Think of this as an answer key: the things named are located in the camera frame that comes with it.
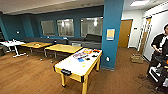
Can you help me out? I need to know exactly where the colourful board game box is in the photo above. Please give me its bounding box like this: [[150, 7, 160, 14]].
[[72, 50, 86, 61]]

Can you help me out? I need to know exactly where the flat red box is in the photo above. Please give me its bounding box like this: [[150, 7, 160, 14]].
[[92, 49, 101, 54]]

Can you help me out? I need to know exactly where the interior glass window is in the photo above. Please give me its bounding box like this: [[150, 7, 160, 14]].
[[56, 18, 75, 38], [40, 19, 56, 37], [80, 16, 104, 39]]

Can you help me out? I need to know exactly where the yellow air hockey table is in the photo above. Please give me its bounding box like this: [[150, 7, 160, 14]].
[[53, 47, 103, 94]]

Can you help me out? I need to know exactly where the brown wooden door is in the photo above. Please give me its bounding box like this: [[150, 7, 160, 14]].
[[118, 19, 134, 49]]

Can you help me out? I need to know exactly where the brown cardboard box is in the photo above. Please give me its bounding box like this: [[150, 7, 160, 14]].
[[130, 53, 145, 65]]

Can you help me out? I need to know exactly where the ceiling light panel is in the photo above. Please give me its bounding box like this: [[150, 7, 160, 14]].
[[129, 0, 151, 8]]

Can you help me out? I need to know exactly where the small white table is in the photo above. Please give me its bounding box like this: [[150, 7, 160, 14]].
[[0, 40, 27, 58]]

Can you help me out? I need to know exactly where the person in black top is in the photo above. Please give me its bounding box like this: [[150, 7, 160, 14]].
[[150, 23, 168, 68]]

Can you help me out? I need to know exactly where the grey wall sofa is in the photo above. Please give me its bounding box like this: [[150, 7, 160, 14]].
[[71, 33, 103, 51]]

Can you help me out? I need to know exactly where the white wall outlet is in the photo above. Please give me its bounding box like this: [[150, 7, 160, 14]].
[[105, 56, 111, 63]]

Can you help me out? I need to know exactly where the pale yellow wall sign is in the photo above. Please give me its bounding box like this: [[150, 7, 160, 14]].
[[106, 28, 116, 41]]

